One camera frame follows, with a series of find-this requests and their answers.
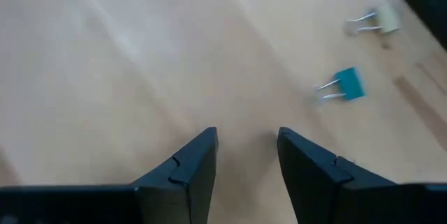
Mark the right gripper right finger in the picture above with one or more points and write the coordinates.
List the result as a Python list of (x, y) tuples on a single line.
[(314, 189)]

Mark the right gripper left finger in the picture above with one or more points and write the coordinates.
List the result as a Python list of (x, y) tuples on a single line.
[(188, 182)]

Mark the teal binder clip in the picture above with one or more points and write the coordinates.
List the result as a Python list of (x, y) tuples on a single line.
[(351, 83)]

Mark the cream binder clip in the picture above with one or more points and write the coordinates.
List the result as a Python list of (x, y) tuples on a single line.
[(388, 18)]

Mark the black mesh desk organizer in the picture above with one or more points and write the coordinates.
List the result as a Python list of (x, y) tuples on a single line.
[(429, 0)]

